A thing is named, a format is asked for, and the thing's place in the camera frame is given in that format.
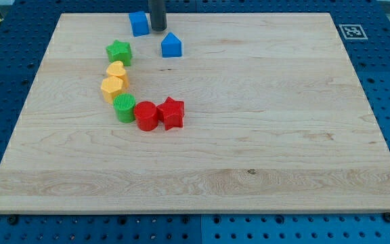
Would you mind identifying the blue cube block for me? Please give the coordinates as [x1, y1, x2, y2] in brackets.
[129, 12, 150, 37]

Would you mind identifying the red star block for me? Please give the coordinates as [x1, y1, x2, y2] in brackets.
[157, 97, 185, 130]

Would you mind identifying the light wooden board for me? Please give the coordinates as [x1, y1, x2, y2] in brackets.
[0, 13, 390, 215]

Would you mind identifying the red cylinder block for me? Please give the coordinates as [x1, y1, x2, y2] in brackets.
[134, 101, 158, 131]

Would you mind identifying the green cylinder block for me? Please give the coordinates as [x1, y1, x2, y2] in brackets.
[113, 93, 136, 123]

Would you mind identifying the blue house-shaped block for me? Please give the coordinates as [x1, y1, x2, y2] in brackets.
[161, 33, 182, 58]

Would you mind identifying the yellow hexagon block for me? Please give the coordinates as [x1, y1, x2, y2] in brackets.
[100, 76, 126, 104]

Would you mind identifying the yellow heart block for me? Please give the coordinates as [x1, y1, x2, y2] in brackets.
[106, 61, 130, 88]

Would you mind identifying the green star block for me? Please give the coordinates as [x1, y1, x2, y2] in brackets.
[106, 40, 133, 66]

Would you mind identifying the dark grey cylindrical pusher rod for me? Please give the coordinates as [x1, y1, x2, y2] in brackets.
[148, 0, 167, 32]

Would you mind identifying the white fiducial marker tag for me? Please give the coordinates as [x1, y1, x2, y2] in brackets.
[339, 24, 368, 40]

